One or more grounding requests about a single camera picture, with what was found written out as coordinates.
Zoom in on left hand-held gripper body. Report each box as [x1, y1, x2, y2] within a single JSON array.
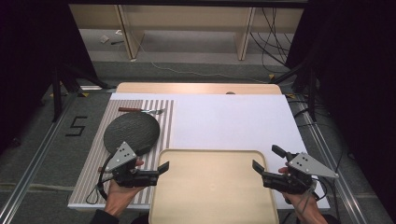
[[104, 141, 161, 189]]

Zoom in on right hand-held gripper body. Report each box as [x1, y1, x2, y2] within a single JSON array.
[[261, 151, 340, 195]]

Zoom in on person's right hand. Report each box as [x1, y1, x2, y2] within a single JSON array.
[[277, 166, 324, 219]]

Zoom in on person's left hand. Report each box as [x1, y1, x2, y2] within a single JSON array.
[[104, 159, 146, 217]]

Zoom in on dark round plate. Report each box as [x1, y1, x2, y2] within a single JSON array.
[[103, 111, 162, 157]]

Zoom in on striped placemat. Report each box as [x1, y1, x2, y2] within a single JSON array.
[[69, 98, 176, 207]]

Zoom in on white board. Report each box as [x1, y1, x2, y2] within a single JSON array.
[[67, 91, 332, 211]]

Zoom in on beige plastic tray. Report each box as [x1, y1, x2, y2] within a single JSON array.
[[148, 147, 280, 224]]

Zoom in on black metal stand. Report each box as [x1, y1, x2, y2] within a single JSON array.
[[50, 63, 117, 123], [273, 58, 319, 123]]

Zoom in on wooden table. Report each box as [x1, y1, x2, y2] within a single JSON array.
[[115, 81, 283, 96]]

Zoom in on black curtain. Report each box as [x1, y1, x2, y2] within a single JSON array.
[[284, 0, 396, 216], [0, 0, 99, 153]]

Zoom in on light wooden shelf unit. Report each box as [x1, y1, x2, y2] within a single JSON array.
[[68, 4, 305, 62]]

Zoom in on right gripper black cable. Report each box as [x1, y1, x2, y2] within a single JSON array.
[[310, 176, 342, 224]]

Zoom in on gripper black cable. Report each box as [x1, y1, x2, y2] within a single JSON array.
[[310, 176, 342, 224], [85, 153, 115, 206]]

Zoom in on aluminium floor rail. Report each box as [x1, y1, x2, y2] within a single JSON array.
[[297, 101, 370, 224], [0, 92, 79, 222]]

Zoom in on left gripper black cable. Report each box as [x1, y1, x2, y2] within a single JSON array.
[[85, 153, 115, 206]]

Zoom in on brown-handled metal fork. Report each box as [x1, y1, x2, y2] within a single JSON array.
[[118, 106, 165, 116]]

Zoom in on black floor cables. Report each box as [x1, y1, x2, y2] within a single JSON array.
[[288, 94, 323, 129]]

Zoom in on thin white floor cable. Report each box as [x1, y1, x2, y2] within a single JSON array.
[[133, 30, 273, 85]]

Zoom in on bundle of black cables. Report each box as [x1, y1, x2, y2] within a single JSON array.
[[249, 7, 301, 75]]

